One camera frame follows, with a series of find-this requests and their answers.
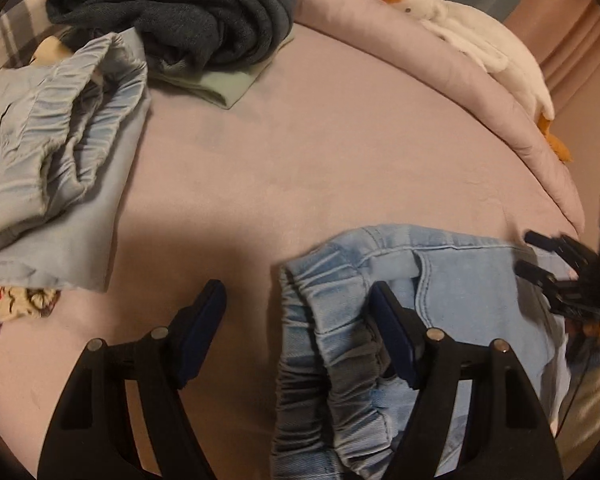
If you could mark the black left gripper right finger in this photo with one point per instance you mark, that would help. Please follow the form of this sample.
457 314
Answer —
476 415

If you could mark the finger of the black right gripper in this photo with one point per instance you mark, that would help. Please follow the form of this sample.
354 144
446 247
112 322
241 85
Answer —
544 280
570 250

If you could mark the light blue denim pants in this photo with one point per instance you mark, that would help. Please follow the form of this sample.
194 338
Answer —
341 409

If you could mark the right hand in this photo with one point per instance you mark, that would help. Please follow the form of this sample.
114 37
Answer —
590 330

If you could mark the cartoon print fabric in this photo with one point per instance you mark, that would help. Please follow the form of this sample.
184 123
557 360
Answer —
19 302

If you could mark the white duck plush toy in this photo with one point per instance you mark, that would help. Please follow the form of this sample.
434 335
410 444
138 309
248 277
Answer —
497 50

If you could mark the pink duvet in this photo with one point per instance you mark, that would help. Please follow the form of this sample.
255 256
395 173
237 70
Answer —
382 31

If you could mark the pink curtain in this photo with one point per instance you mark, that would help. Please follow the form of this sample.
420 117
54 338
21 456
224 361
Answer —
567 44

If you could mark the pale blue folded pants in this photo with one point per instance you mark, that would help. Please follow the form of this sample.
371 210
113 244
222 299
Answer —
68 136

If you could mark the light green folded cloth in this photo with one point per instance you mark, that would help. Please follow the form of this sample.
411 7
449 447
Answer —
223 88

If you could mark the plaid pillow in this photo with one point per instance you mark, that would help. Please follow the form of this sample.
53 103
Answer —
24 24

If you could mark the dark blue folded garment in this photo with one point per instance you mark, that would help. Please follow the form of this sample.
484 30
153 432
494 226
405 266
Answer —
191 35

